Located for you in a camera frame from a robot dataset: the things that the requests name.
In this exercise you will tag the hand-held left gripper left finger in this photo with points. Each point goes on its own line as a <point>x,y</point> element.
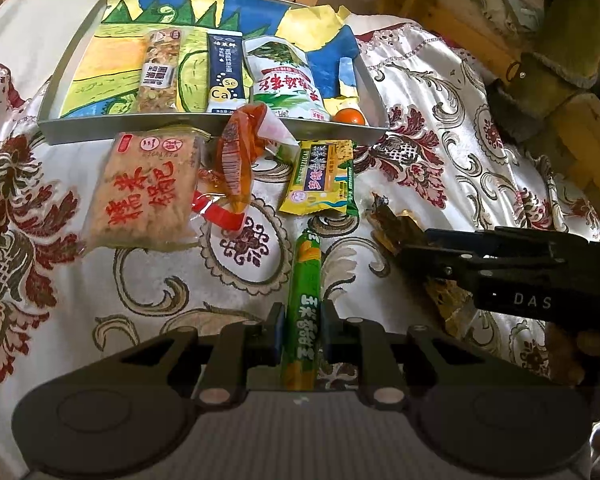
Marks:
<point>278,332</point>

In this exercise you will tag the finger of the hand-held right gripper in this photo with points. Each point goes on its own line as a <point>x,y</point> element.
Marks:
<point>435,260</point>
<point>460,240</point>

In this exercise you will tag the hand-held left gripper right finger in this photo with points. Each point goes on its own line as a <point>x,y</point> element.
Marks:
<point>327,332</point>

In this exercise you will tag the green sausage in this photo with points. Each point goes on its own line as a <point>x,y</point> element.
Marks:
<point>305,285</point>

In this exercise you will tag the gold brown snack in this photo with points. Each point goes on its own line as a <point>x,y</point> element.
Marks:
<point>385,225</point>

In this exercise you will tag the yellow green snack packet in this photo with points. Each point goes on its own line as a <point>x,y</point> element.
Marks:
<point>315,180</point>

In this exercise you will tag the small orange tangerine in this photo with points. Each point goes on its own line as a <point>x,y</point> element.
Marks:
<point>349,117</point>

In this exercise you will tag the orange red snack packet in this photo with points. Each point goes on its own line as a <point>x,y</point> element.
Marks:
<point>235,160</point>

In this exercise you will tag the rice cracker packet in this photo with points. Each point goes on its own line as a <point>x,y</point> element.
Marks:
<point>140,195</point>

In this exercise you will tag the white green pouch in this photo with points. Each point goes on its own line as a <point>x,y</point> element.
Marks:
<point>285,85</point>

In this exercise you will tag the metal tray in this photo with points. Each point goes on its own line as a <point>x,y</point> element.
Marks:
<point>130,127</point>

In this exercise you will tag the blue white stick packet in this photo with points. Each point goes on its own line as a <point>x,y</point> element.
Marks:
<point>225,70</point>

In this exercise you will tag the clear nut bar packet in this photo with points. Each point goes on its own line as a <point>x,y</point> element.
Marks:
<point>157,75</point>

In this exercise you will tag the person's right hand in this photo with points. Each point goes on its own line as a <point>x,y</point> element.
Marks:
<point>565,355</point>

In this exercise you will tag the floral satin blanket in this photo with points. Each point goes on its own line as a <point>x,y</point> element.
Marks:
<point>130,280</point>

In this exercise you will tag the dinosaur drawing paper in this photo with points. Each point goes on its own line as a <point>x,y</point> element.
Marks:
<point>110,60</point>

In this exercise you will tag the wooden bed side frame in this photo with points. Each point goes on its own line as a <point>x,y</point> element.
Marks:
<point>585,135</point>

